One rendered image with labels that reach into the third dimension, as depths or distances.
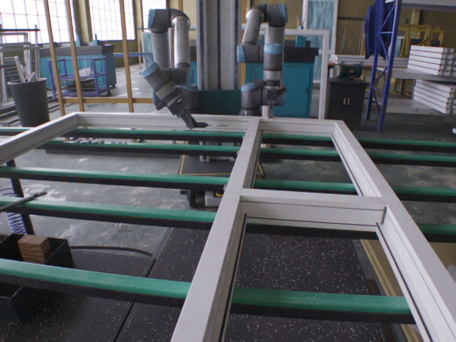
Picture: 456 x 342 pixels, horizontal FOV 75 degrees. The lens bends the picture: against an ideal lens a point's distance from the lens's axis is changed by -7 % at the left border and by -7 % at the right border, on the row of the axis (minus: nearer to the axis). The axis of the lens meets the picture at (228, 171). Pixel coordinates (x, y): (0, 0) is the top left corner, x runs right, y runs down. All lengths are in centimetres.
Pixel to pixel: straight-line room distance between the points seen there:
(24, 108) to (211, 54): 377
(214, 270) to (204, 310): 10
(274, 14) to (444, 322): 192
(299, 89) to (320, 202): 445
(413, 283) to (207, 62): 218
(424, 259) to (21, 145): 154
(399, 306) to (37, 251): 103
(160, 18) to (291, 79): 339
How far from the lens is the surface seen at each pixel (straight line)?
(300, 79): 522
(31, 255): 123
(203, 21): 257
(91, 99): 451
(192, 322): 51
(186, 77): 165
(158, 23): 213
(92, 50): 974
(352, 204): 87
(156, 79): 154
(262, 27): 372
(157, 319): 99
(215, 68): 263
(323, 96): 505
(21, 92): 568
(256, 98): 243
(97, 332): 101
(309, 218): 87
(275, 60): 157
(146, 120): 178
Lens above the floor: 132
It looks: 23 degrees down
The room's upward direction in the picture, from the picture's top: straight up
